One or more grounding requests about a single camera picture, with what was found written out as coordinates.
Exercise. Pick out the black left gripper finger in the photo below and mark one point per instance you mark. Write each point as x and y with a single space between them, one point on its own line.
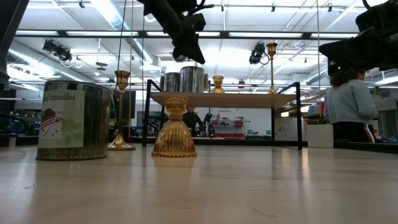
196 43
183 43

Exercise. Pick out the brass candlestick holder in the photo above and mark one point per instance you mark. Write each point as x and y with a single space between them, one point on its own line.
119 144
272 49

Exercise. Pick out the black overhead light bar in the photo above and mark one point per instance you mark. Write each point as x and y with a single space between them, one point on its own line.
141 33

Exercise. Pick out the amber glass candle holder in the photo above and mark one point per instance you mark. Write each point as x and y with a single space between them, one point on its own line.
218 88
174 140

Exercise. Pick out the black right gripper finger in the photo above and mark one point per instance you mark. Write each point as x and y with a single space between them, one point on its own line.
351 42
351 59

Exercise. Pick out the black rig camera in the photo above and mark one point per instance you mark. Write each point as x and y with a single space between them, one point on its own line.
179 58
257 53
57 51

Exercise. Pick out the wooden shelf riser black frame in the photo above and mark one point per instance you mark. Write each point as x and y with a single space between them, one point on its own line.
230 100

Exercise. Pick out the black monitor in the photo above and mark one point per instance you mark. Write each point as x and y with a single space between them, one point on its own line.
129 104

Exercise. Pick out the small white cup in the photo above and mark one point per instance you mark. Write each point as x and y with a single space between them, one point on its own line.
12 141

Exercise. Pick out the black background robot arm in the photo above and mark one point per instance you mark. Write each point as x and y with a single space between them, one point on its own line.
207 123

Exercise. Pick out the person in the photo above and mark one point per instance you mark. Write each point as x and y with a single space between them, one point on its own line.
351 102
190 123

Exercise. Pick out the red storage bins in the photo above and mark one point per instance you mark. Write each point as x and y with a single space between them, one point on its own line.
238 124

